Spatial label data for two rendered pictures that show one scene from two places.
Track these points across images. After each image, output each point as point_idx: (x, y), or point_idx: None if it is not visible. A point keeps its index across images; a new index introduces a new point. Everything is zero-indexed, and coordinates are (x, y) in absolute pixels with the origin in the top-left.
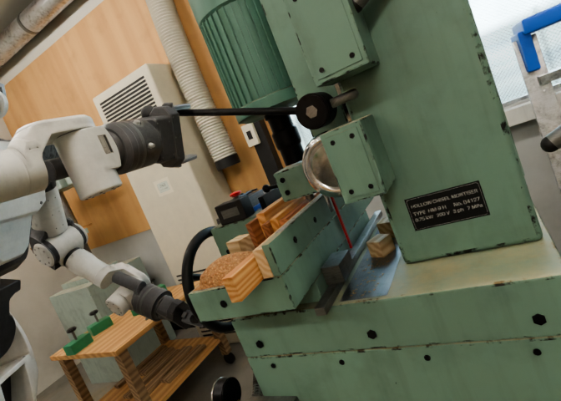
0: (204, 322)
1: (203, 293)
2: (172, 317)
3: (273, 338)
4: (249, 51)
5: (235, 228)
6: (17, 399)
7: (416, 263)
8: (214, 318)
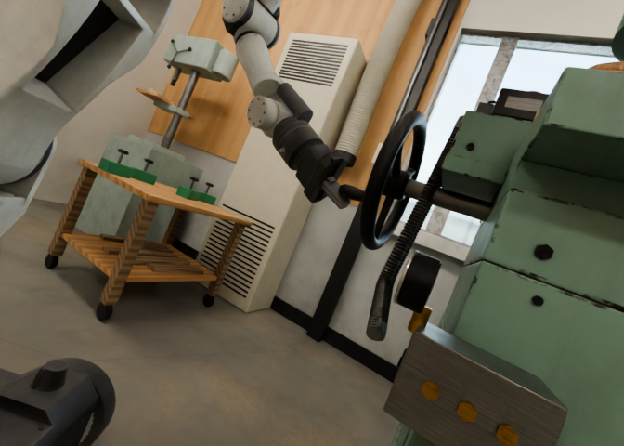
0: (376, 195)
1: (617, 74)
2: (329, 163)
3: (589, 258)
4: None
5: (512, 125)
6: (84, 60)
7: None
8: (595, 128)
